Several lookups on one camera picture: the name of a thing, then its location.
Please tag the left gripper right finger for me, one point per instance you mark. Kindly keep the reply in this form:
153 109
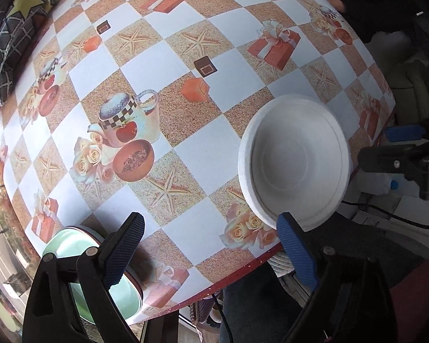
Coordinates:
346 304

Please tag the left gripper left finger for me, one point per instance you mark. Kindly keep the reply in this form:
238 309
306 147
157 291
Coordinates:
51 314

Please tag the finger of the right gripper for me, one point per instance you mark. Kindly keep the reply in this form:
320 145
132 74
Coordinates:
391 159
405 133

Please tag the white paper bowl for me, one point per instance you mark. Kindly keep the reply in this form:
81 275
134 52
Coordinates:
293 157

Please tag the checkered printed tablecloth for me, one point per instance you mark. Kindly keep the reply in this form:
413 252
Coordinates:
140 106

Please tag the dark grid patterned cushion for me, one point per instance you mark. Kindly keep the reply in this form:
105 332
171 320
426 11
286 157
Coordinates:
20 23

